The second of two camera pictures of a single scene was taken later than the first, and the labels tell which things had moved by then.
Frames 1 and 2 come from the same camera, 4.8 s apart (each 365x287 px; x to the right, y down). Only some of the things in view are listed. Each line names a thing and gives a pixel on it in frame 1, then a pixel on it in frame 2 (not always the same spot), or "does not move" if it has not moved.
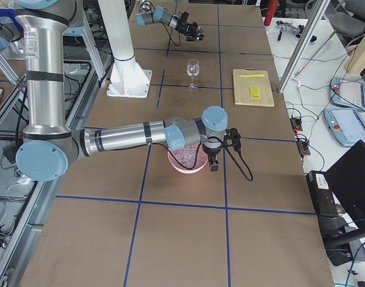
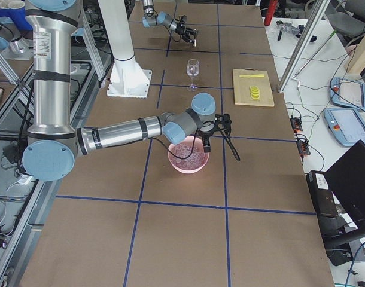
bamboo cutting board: x=252 y=87 does not move
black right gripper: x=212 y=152 → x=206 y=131
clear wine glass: x=192 y=69 does not move
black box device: x=322 y=193 does not move
